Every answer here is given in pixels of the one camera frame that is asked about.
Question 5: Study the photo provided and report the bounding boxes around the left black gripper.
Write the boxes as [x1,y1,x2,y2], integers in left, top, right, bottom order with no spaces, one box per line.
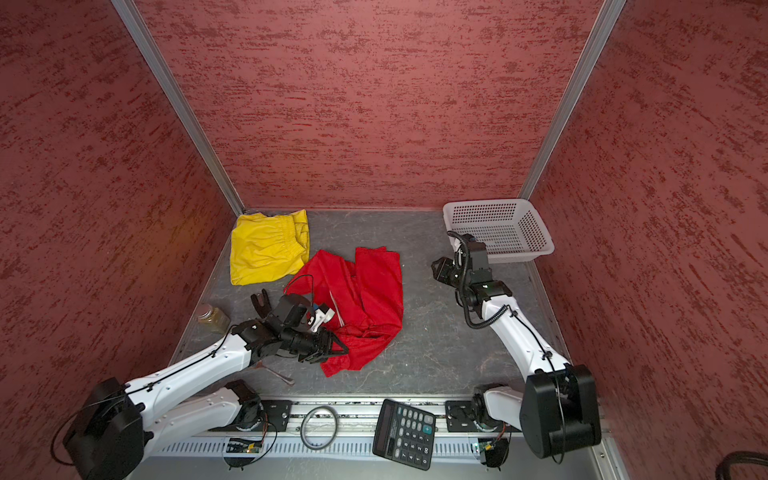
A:
[281,325,349,362]

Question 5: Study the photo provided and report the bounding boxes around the red shorts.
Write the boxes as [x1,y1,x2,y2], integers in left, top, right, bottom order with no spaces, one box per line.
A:
[284,247,404,378]

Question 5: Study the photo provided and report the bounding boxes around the yellow shorts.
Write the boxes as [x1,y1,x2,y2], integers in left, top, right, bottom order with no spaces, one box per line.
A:
[230,210,310,286]

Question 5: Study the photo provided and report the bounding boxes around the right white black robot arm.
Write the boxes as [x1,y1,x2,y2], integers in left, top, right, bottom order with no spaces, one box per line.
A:
[431,257,602,460]

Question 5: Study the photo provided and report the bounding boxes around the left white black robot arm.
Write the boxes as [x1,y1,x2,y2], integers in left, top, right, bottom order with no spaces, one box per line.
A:
[62,320,349,479]

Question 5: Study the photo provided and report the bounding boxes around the metal spoon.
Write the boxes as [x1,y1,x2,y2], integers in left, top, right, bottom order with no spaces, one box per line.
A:
[262,366,295,387]

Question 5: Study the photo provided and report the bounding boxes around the white plastic basket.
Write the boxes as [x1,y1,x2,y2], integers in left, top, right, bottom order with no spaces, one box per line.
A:
[442,199,555,264]

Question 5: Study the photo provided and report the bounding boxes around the small brown glass jar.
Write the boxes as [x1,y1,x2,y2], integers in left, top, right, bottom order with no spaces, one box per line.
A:
[195,304,230,335]

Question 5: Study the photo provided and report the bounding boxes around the black calculator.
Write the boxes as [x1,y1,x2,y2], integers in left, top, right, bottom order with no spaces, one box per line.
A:
[372,399,437,471]

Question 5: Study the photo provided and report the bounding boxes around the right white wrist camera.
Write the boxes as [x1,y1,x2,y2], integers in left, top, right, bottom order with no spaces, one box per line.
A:
[462,234,493,284]

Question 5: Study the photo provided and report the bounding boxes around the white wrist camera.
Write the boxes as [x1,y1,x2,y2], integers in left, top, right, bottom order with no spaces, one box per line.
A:
[272,294,336,334]
[462,234,493,284]

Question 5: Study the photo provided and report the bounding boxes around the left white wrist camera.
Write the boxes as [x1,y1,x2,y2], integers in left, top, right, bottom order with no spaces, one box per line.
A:
[272,294,336,334]

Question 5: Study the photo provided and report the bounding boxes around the grey ring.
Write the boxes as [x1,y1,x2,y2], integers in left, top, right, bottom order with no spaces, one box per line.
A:
[299,405,340,451]

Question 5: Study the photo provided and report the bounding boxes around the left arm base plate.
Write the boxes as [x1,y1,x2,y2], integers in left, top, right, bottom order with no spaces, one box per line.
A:
[232,400,293,432]

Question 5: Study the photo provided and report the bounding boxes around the aluminium front frame rail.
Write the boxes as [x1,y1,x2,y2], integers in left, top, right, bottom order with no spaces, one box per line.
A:
[98,394,631,480]

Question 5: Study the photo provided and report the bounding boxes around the left circuit board with wires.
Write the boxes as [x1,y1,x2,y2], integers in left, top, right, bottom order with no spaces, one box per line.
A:
[223,417,279,470]

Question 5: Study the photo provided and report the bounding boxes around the circuit board with wires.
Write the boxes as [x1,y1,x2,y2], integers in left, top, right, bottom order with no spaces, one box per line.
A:
[478,423,510,470]
[223,417,279,470]

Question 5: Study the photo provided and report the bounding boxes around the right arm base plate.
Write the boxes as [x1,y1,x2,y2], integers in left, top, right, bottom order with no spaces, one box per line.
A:
[445,397,522,434]

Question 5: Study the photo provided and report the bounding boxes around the right circuit board with wires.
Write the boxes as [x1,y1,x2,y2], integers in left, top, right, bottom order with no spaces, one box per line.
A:
[478,423,510,470]

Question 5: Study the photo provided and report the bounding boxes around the right aluminium corner post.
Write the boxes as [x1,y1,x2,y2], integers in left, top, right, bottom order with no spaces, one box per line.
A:
[518,0,626,200]

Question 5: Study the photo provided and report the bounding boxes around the aluminium corner post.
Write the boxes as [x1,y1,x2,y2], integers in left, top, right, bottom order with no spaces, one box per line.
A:
[518,0,626,200]
[111,0,246,216]

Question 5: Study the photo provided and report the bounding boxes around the black cable bundle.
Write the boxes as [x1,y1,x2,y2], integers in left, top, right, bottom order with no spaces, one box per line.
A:
[715,450,768,480]

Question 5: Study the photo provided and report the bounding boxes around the left aluminium corner post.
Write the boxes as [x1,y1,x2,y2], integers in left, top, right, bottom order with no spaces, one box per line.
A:
[111,0,246,216]

